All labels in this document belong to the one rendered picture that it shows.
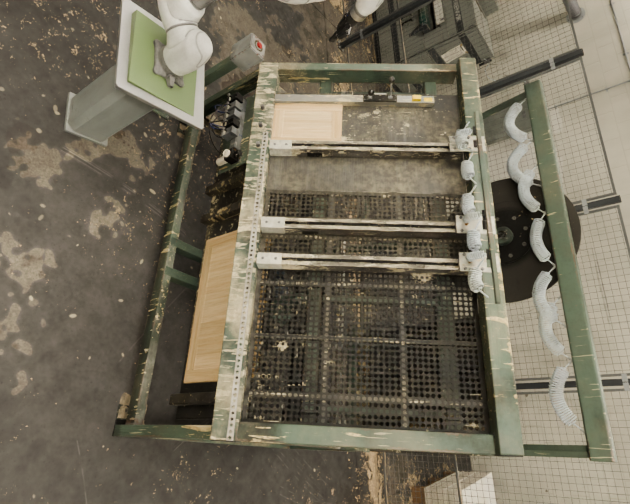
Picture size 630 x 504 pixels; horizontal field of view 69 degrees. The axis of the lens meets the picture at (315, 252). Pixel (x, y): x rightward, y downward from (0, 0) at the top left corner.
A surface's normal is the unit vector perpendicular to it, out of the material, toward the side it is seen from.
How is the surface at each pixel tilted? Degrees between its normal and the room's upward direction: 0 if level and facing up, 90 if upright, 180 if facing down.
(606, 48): 90
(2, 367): 0
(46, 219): 0
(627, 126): 90
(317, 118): 56
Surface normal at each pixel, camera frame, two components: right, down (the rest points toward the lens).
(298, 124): -0.04, -0.41
